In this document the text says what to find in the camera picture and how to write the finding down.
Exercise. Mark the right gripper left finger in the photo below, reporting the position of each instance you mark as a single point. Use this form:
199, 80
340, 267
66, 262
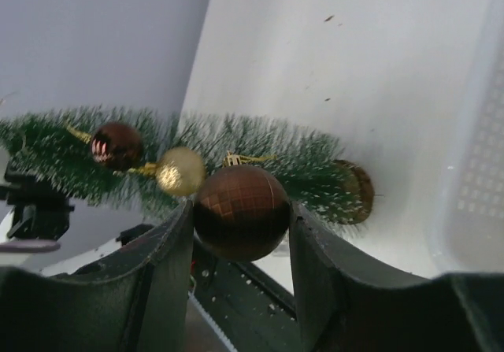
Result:
134, 299

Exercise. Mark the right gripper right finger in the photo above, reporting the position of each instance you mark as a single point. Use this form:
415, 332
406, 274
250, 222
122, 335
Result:
347, 300

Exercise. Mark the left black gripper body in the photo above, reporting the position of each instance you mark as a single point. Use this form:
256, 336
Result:
38, 211

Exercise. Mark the brown bauble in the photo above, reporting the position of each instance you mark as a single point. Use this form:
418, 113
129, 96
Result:
114, 145
241, 212

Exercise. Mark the small green christmas tree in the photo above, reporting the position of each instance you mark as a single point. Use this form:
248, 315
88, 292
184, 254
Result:
306, 161

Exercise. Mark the gold bauble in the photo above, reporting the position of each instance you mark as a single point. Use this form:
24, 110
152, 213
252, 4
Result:
179, 172

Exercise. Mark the white plastic basket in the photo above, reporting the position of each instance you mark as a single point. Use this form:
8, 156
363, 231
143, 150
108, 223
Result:
466, 234

